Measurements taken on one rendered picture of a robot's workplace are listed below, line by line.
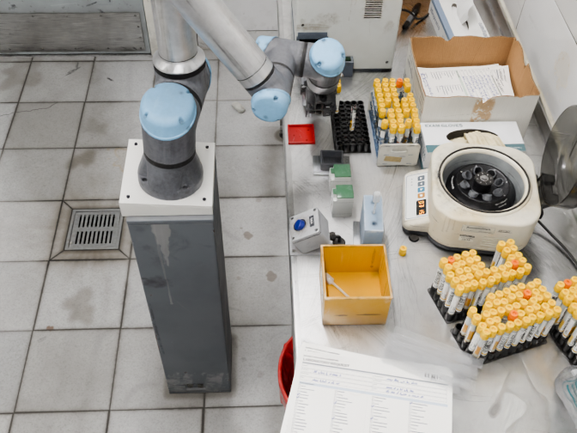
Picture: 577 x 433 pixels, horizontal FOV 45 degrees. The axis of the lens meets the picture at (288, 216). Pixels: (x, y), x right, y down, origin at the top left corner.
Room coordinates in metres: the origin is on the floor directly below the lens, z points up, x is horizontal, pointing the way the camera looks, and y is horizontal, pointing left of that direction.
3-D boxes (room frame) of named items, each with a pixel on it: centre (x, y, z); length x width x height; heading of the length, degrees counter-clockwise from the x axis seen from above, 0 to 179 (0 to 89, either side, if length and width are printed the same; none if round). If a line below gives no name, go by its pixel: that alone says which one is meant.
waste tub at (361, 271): (0.82, -0.14, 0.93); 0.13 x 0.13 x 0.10; 3
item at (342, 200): (1.06, -0.12, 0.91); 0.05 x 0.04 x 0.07; 93
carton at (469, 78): (1.43, -0.45, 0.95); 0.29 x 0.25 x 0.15; 93
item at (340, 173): (1.13, -0.12, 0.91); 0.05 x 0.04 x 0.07; 93
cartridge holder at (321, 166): (1.20, -0.10, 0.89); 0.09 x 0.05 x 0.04; 91
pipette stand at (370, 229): (0.97, -0.18, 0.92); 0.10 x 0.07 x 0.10; 178
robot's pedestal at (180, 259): (1.12, 0.28, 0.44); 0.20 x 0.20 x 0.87; 3
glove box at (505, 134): (1.24, -0.44, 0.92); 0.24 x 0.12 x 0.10; 93
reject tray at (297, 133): (1.31, -0.03, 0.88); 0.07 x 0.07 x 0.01; 3
